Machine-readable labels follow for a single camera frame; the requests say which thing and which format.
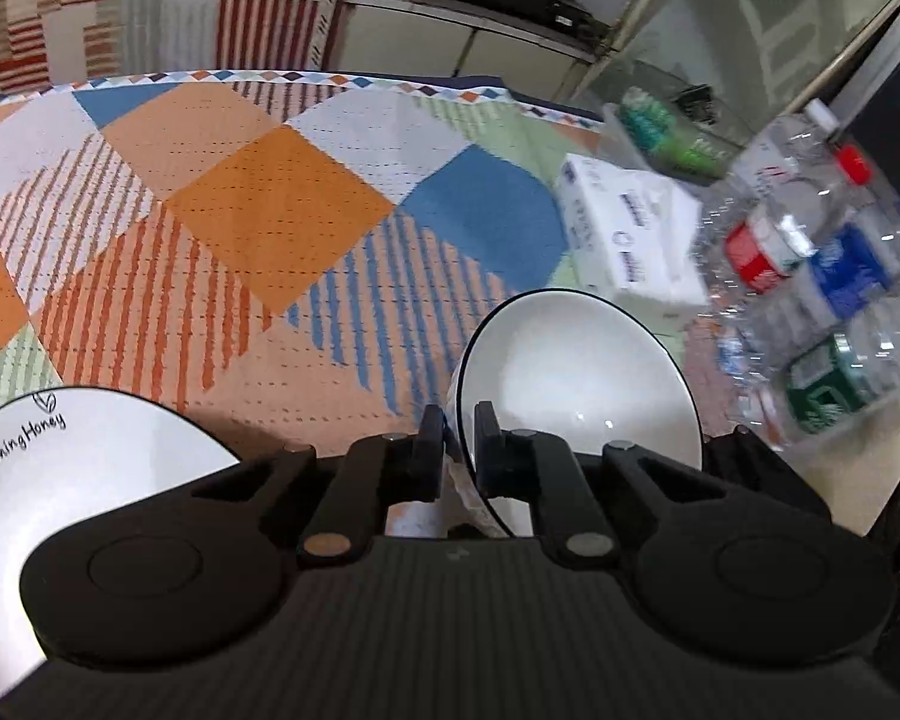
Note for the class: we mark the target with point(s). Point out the striped counter cloth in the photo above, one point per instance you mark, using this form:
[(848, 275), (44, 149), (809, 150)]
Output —
[(157, 7)]

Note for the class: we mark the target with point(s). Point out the white tissue pack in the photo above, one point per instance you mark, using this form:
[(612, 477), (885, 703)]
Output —
[(630, 225)]

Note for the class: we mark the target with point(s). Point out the clear white-cap water bottle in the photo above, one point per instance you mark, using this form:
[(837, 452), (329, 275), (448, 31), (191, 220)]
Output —
[(776, 154)]

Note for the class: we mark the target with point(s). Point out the blue label water bottle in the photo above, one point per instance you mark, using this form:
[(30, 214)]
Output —
[(844, 274)]

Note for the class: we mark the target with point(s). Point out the cream lower cabinet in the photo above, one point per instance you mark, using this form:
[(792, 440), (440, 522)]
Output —
[(420, 37)]

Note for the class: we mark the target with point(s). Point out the patchwork tablecloth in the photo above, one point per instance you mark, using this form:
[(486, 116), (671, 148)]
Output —
[(270, 240)]

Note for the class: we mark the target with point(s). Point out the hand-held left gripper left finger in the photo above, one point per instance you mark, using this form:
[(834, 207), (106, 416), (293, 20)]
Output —
[(427, 457)]

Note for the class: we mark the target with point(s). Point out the green label water bottle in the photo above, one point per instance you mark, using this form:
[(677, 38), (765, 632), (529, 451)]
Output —
[(817, 386)]

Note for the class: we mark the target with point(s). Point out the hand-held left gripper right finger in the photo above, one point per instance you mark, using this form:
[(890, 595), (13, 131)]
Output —
[(491, 457)]

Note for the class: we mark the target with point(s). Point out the white ribbed bowl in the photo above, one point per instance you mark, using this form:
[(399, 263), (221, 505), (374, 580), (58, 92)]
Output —
[(570, 367)]

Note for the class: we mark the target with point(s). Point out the red label water bottle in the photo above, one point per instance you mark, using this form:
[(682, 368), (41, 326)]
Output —
[(757, 255)]

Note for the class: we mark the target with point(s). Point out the white plate with black rim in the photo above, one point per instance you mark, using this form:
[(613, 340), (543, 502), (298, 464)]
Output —
[(82, 465)]

